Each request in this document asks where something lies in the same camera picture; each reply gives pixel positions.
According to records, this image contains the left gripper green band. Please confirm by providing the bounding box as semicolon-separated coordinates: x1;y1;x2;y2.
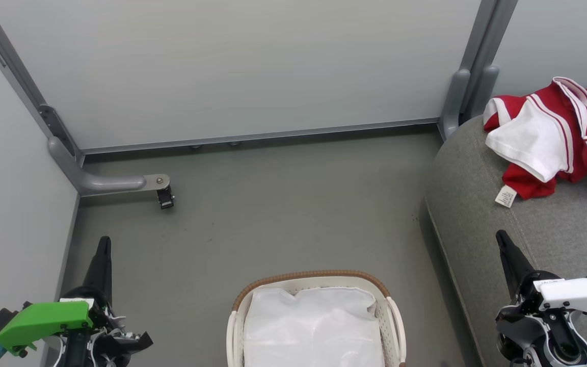
0;235;154;367

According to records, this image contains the white crinkled cloth liner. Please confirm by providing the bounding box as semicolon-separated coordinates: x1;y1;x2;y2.
243;286;386;367

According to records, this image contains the grey partition base rail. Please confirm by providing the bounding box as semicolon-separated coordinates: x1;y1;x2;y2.
81;118;441;153

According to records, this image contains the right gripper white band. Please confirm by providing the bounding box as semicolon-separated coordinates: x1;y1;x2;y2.
495;229;587;367

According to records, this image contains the red and white striped jersey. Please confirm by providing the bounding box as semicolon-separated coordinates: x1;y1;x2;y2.
483;93;579;208

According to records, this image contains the grey partition corner post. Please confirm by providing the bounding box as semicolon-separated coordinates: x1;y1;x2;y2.
439;0;518;141

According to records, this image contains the small black caster wheel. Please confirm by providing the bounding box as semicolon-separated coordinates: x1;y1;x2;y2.
157;186;175;210

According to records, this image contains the grey partition frame post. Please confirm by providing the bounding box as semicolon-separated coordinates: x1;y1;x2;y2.
0;0;85;169

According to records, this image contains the grey partition foot bracket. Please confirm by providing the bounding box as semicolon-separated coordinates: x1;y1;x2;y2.
47;137;170;197

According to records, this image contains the grey fabric sofa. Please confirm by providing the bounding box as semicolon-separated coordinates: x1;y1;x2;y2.
423;115;587;367

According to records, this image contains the white laundry basket brown rim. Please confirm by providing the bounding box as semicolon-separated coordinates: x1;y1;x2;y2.
226;270;407;367

